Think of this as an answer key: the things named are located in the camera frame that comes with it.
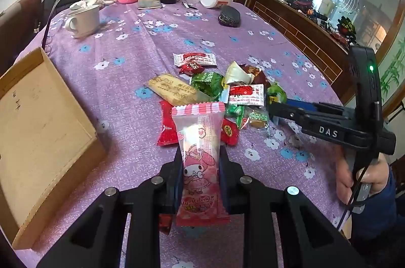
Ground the purple floral tablecloth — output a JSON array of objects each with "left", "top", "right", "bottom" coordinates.
[{"left": 13, "top": 0, "right": 352, "bottom": 268}]

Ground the green and white candy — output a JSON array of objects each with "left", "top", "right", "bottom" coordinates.
[{"left": 225, "top": 104, "right": 246, "bottom": 130}]

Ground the cardboard box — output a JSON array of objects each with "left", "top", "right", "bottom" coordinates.
[{"left": 0, "top": 47, "right": 108, "bottom": 251}]

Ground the black patterned glasses case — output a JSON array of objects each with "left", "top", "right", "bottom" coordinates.
[{"left": 219, "top": 5, "right": 241, "bottom": 28}]

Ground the green label candy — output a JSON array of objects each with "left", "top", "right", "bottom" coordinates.
[{"left": 248, "top": 110, "right": 270, "bottom": 129}]

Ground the cream white snack packet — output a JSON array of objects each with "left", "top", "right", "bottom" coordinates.
[{"left": 222, "top": 61, "right": 255, "bottom": 88}]

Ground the row of small trinkets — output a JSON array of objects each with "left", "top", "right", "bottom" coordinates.
[{"left": 280, "top": 0, "right": 358, "bottom": 44}]

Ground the small red candy packet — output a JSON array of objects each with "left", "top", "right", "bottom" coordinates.
[{"left": 178, "top": 62, "right": 204, "bottom": 75}]

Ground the beige biscuit packet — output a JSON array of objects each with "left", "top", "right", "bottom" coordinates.
[{"left": 148, "top": 73, "right": 211, "bottom": 106}]

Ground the black cable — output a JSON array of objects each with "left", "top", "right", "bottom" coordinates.
[{"left": 336, "top": 167, "right": 371, "bottom": 232}]

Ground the person's right hand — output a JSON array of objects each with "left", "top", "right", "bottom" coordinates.
[{"left": 335, "top": 157, "right": 390, "bottom": 203}]

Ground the brown chair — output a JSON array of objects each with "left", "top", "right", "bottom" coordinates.
[{"left": 0, "top": 0, "right": 43, "bottom": 66}]

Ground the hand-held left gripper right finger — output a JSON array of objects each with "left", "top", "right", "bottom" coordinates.
[{"left": 217, "top": 145, "right": 364, "bottom": 268}]

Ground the wooden cabinet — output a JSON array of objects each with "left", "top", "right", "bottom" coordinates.
[{"left": 234, "top": 0, "right": 405, "bottom": 123}]

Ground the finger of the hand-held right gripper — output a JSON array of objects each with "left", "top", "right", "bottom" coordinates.
[
  {"left": 286, "top": 99, "right": 348, "bottom": 118},
  {"left": 268, "top": 101, "right": 317, "bottom": 128}
]

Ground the green snack packet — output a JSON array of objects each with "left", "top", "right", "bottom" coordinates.
[{"left": 190, "top": 71, "right": 224, "bottom": 101}]

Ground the pink cartoon snack packet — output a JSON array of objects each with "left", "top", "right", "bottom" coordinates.
[{"left": 171, "top": 102, "right": 231, "bottom": 227}]

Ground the red and white snack packet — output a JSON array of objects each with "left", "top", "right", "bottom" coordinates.
[
  {"left": 228, "top": 83, "right": 265, "bottom": 106},
  {"left": 173, "top": 52, "right": 217, "bottom": 68}
]

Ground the person's right forearm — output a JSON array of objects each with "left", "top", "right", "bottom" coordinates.
[{"left": 348, "top": 173, "right": 400, "bottom": 256}]

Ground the dark red foil snack packet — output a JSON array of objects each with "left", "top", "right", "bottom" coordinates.
[{"left": 239, "top": 64, "right": 271, "bottom": 86}]

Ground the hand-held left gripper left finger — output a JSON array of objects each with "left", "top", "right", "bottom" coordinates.
[{"left": 36, "top": 148, "right": 186, "bottom": 268}]

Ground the white mug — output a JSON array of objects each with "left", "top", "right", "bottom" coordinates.
[{"left": 64, "top": 5, "right": 101, "bottom": 38}]

